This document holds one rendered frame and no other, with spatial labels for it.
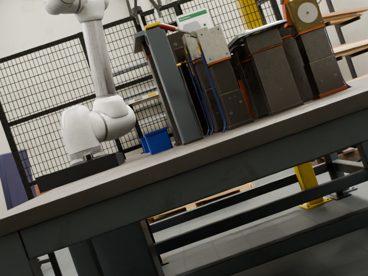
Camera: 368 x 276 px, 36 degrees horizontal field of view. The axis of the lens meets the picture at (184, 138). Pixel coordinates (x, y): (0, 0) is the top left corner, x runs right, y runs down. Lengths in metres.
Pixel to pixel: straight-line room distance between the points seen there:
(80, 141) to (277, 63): 1.07
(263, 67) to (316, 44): 0.22
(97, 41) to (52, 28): 6.71
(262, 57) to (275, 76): 0.08
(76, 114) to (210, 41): 0.91
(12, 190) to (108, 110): 2.47
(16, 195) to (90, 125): 2.53
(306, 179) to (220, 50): 1.95
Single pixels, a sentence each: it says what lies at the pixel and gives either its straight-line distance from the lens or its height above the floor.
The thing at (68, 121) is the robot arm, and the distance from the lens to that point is 2.69.
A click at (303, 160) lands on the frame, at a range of 1.41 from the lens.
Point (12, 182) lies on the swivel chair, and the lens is 5.12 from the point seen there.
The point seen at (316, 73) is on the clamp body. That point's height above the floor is 0.79.
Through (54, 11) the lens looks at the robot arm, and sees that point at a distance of 2.78.
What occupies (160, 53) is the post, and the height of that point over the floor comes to 1.04.
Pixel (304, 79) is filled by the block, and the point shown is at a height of 0.78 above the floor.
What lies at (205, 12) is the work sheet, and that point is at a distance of 3.73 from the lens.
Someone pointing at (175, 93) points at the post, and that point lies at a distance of 2.08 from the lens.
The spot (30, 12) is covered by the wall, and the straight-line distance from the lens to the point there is 9.63.
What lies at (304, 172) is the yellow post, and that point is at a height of 0.23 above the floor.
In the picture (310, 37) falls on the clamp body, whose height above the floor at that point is 0.92.
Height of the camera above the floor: 0.75
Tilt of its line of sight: 1 degrees down
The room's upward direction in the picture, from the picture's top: 19 degrees counter-clockwise
